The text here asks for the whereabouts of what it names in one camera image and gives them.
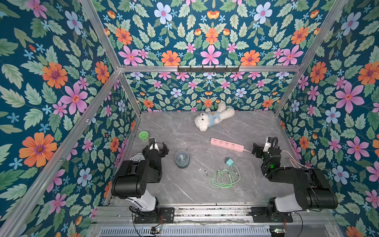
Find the teal USB charger plug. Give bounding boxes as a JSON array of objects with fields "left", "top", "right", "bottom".
[{"left": 225, "top": 158, "right": 235, "bottom": 167}]

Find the green USB cable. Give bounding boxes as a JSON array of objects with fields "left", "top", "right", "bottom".
[{"left": 205, "top": 164, "right": 241, "bottom": 189}]

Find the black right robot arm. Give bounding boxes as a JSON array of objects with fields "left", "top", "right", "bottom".
[{"left": 252, "top": 143, "right": 338, "bottom": 215}]

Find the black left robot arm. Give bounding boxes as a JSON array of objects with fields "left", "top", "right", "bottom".
[{"left": 111, "top": 138, "right": 169, "bottom": 212}]

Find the white alarm clock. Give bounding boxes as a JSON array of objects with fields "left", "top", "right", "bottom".
[{"left": 130, "top": 152, "right": 145, "bottom": 162}]

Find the green round container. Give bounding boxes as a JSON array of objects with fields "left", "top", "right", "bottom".
[{"left": 138, "top": 131, "right": 150, "bottom": 142}]

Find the pink power strip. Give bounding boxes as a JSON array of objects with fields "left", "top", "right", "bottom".
[{"left": 210, "top": 138, "right": 244, "bottom": 153}]

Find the white teddy bear toy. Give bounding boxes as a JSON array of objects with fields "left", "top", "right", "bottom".
[{"left": 194, "top": 102, "right": 235, "bottom": 131}]

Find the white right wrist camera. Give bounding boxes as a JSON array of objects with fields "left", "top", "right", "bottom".
[{"left": 265, "top": 137, "right": 273, "bottom": 148}]

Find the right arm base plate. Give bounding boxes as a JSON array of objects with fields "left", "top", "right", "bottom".
[{"left": 249, "top": 207, "right": 293, "bottom": 223}]

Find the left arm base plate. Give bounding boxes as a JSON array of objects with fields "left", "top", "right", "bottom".
[{"left": 134, "top": 207, "right": 175, "bottom": 224}]

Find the black wall hook rail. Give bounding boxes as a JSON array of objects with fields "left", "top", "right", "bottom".
[{"left": 177, "top": 65, "right": 240, "bottom": 74}]

